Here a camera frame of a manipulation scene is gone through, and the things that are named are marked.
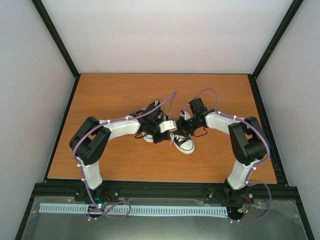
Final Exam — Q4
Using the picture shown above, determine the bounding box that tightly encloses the white slotted cable duct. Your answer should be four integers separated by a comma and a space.
38, 203, 228, 218

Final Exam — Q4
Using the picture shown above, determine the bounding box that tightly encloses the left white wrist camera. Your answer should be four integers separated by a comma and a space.
159, 120, 178, 133

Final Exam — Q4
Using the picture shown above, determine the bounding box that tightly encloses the black sneaker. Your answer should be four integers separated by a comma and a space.
174, 133, 195, 155
136, 99, 167, 143

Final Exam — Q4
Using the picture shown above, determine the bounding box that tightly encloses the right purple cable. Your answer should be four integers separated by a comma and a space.
183, 88, 273, 224

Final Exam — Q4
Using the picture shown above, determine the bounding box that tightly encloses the left black frame post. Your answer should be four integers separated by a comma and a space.
31, 0, 81, 79

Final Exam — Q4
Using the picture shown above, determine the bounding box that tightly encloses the black frame post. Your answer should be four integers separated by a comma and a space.
31, 0, 81, 79
252, 0, 304, 80

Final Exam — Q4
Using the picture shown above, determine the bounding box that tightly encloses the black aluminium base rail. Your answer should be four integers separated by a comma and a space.
31, 181, 300, 205

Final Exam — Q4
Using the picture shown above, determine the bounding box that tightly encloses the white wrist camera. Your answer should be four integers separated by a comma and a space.
159, 120, 178, 133
180, 110, 192, 121

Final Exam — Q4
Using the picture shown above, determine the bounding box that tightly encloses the right black frame post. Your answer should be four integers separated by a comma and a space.
252, 0, 304, 80

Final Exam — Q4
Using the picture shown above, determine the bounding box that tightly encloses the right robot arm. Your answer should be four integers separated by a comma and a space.
177, 97, 270, 203

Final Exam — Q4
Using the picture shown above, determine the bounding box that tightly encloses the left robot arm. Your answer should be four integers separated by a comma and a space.
69, 100, 177, 202

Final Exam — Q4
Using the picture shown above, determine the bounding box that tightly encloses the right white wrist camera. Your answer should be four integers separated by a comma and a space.
180, 110, 192, 121

